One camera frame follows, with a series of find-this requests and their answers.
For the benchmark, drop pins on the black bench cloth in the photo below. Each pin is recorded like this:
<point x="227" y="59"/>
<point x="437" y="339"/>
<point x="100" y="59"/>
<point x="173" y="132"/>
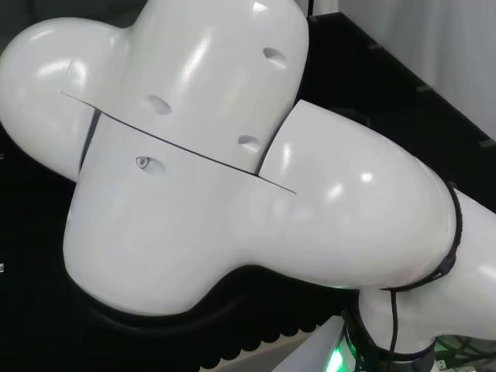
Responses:
<point x="387" y="77"/>

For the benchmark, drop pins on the white mounting pedestal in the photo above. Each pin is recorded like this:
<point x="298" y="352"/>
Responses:
<point x="306" y="348"/>

